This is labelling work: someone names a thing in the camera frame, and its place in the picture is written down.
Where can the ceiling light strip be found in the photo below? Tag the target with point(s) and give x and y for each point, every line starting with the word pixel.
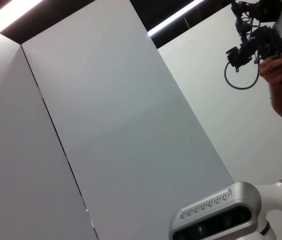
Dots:
pixel 171 21
pixel 6 15

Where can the person's hand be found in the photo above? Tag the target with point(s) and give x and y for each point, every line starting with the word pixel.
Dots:
pixel 274 70

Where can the silver head depth camera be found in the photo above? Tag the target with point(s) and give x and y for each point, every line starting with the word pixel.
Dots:
pixel 218 217

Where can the white robot neck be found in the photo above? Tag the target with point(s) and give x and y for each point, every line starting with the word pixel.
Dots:
pixel 281 200

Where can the black handheld controller rig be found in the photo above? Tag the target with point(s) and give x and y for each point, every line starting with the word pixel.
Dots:
pixel 261 40

